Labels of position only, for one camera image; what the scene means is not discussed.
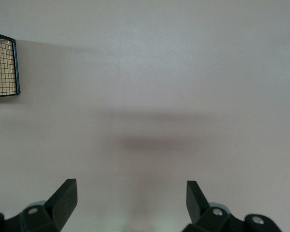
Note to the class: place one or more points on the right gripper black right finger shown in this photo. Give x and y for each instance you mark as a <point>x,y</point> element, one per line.
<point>198,205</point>

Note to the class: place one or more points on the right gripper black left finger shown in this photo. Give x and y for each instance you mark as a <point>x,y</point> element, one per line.
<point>62,203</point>

